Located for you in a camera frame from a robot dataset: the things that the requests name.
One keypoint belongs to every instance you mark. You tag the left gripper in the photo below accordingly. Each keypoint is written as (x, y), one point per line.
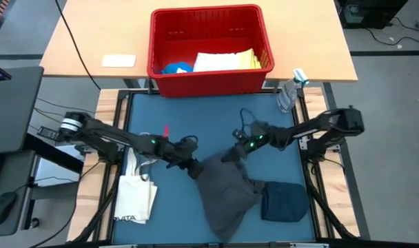
(182, 151)

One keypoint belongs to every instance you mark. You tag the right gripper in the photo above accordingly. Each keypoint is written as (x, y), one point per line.
(251, 140)

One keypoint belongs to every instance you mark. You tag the dark grey garment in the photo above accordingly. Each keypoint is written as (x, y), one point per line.
(226, 196)

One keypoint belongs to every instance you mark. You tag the navy blue garment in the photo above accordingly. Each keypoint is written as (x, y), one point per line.
(285, 203)

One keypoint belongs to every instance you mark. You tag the red plastic laundry bin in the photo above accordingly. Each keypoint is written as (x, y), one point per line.
(213, 84)

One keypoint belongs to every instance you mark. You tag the white garment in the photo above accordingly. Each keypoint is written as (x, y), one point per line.
(216, 62)

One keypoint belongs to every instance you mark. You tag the bright blue garment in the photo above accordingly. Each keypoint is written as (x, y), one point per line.
(175, 67)

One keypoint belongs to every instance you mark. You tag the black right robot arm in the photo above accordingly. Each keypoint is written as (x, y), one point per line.
(309, 131)

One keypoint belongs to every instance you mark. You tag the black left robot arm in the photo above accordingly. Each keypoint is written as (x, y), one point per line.
(102, 136)

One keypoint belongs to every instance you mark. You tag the blue table mat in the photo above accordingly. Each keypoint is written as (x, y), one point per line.
(175, 213)

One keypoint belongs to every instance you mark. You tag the red tape tag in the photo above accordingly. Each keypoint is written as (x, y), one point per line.
(166, 131)

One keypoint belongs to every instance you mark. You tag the white canvas tote bag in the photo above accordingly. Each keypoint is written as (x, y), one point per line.
(135, 198)

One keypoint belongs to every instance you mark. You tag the clear spray bottle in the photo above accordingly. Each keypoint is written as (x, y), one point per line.
(288, 96)

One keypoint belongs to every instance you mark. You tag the yellow garment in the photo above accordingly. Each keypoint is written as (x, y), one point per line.
(250, 59)

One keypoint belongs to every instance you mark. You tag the white rectangular card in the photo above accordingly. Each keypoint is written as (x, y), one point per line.
(119, 61)

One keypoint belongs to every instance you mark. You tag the light wooden desk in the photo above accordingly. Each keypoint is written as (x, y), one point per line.
(309, 41)

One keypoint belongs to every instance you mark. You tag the black power adapter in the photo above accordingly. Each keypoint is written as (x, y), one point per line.
(47, 132)

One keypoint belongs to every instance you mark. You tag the dark grey side desk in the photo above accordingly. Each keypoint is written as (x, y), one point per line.
(20, 213)

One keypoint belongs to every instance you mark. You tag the dark grey flat panel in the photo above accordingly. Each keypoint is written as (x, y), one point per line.
(13, 110)

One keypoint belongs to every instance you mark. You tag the black equipment case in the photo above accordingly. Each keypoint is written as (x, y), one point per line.
(368, 13)

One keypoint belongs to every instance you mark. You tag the black computer mouse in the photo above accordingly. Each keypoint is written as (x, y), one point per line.
(2, 206)

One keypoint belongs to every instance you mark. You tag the black aluminium table frame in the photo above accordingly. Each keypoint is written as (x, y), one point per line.
(137, 91)

